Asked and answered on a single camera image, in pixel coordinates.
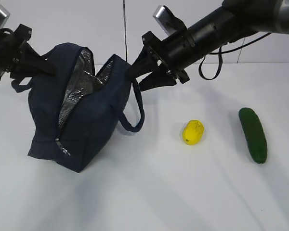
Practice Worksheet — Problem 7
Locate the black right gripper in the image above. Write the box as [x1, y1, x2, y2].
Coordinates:
[127, 27, 194, 91]

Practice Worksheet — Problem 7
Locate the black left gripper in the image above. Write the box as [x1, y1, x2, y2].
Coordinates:
[0, 24, 56, 81]

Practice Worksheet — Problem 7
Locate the navy insulated lunch bag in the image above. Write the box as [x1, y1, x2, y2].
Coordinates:
[12, 43, 145, 172]

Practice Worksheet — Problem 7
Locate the green cucumber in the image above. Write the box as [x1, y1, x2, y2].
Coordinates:
[238, 107, 268, 164]

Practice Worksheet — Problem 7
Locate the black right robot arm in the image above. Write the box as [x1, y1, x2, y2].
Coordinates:
[126, 0, 289, 91]

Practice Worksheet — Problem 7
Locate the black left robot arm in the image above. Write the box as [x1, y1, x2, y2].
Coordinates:
[0, 24, 56, 81]

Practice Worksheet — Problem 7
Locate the yellow lemon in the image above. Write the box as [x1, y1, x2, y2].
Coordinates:
[182, 120, 204, 145]

